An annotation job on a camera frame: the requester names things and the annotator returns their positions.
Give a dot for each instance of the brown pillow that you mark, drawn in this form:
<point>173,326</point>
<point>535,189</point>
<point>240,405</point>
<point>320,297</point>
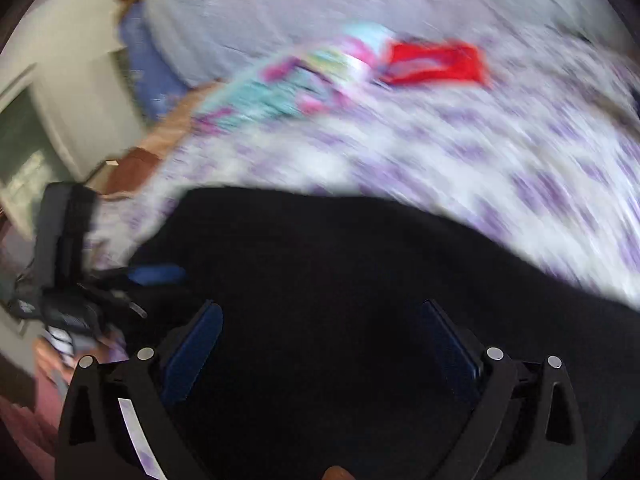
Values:
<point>160,145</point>

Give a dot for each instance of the black pants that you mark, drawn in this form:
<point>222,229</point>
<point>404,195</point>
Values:
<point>325,260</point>

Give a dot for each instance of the folded teal pink floral blanket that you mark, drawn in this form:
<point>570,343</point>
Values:
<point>280,90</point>

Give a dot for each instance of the person's right hand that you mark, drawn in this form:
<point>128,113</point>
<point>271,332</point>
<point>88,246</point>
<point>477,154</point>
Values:
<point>340,473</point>

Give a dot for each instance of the person's left hand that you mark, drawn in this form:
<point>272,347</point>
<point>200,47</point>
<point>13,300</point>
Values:
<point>52,360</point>

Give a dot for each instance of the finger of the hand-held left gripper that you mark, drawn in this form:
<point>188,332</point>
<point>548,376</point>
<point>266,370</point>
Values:
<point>122,302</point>
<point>155,274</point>

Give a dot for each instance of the white lace cloth over bedding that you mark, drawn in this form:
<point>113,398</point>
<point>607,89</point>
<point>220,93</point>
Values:
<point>325,5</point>

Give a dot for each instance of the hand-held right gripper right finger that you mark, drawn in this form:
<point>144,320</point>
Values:
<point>450,355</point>

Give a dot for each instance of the green panel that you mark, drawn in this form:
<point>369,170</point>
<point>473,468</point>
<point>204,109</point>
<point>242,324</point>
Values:
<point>22,150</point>

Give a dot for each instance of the red garment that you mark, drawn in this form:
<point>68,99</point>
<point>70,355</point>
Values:
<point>430,65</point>

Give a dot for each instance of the purple floral bedsheet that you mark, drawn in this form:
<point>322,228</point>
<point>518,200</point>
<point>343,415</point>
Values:
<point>450,160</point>

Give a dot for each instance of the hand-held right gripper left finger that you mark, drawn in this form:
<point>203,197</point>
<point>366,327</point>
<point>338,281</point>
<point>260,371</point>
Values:
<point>192,355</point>

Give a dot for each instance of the pink cloth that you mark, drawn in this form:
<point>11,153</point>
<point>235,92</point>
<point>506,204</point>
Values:
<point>25,420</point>

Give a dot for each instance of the blue patterned cloth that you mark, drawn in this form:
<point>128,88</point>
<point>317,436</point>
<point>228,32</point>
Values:
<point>147,60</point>

